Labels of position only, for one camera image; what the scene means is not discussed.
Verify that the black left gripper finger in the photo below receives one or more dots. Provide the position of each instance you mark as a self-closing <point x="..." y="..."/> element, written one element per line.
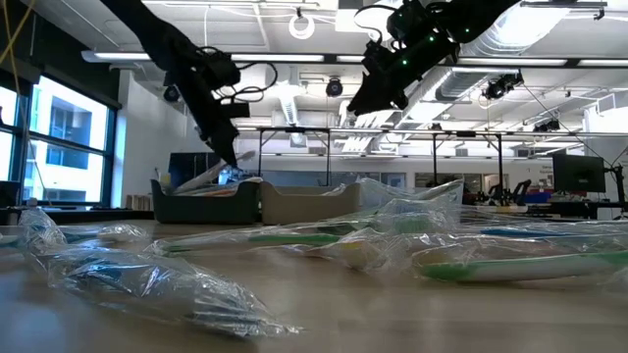
<point x="225" y="144"/>

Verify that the blue toothbrush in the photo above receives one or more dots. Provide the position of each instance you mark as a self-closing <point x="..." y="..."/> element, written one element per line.
<point x="530" y="232"/>
<point x="147" y="289"/>

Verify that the black monitor on arm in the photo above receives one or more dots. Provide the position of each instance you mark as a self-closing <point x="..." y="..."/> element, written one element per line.
<point x="579" y="172"/>

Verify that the black background robot arm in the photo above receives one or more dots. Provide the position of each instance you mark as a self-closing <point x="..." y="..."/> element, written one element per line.
<point x="520" y="188"/>

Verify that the bagged toothbrushes far left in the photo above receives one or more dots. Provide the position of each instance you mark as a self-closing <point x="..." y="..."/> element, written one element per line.
<point x="118" y="233"/>

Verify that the black monitor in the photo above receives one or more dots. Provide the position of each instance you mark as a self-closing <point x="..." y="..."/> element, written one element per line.
<point x="186" y="169"/>

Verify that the dark grey plastic bin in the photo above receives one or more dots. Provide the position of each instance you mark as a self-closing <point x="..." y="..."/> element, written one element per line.
<point x="196" y="206"/>

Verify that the long white light bar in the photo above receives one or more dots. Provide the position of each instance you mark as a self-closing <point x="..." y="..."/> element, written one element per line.
<point x="284" y="58"/>

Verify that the clear plastic bin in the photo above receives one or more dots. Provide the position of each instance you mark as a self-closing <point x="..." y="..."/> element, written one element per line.
<point x="375" y="198"/>

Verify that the light grey plastic bin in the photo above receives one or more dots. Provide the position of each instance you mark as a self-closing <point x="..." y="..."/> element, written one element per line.
<point x="309" y="203"/>

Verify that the small wooden crate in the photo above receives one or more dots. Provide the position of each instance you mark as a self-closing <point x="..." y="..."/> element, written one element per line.
<point x="140" y="202"/>

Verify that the green cloth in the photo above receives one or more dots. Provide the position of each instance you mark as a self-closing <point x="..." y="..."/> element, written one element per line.
<point x="338" y="229"/>

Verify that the orange toothbrush in clear wrap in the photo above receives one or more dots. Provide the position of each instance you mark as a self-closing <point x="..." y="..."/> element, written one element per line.
<point x="358" y="252"/>

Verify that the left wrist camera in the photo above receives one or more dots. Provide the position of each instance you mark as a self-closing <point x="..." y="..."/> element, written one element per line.
<point x="237" y="109"/>

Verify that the black mounted camera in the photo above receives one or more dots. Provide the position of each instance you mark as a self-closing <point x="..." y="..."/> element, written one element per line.
<point x="171" y="94"/>
<point x="547" y="126"/>
<point x="500" y="87"/>
<point x="334" y="87"/>

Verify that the silver ventilation duct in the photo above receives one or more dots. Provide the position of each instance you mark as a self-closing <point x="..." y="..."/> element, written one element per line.
<point x="461" y="83"/>

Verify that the black overhead rig frame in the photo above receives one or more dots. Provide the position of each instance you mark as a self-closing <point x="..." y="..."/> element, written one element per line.
<point x="294" y="129"/>

